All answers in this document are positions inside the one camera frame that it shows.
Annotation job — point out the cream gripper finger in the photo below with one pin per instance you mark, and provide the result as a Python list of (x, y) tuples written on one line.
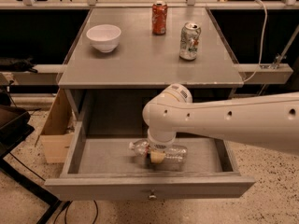
[(156, 157)]

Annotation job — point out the clear plastic water bottle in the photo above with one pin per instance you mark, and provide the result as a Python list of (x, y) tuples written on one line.
[(174, 153)]

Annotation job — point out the black chair base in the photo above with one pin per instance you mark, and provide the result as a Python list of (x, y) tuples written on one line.
[(17, 204)]

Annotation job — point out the open grey top drawer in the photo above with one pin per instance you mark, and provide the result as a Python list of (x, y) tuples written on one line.
[(101, 166)]

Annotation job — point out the cardboard box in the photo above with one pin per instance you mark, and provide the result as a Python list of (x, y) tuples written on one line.
[(56, 134)]

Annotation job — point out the metal drawer knob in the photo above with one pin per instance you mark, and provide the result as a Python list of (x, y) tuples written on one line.
[(152, 196)]

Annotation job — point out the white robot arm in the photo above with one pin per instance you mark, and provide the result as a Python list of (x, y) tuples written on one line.
[(270, 121)]

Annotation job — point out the black bag on ledge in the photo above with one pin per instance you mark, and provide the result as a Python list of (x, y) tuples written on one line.
[(17, 65)]

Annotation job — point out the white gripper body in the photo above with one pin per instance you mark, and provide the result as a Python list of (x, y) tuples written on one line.
[(161, 146)]

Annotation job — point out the white ceramic bowl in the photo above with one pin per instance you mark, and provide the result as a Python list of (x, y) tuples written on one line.
[(104, 37)]

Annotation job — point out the orange soda can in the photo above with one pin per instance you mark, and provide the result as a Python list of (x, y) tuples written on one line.
[(159, 15)]

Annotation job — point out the grey cabinet with top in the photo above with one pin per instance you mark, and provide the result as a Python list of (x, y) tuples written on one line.
[(145, 60)]

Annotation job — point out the silver green soda can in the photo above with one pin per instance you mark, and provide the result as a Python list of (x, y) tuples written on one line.
[(189, 41)]

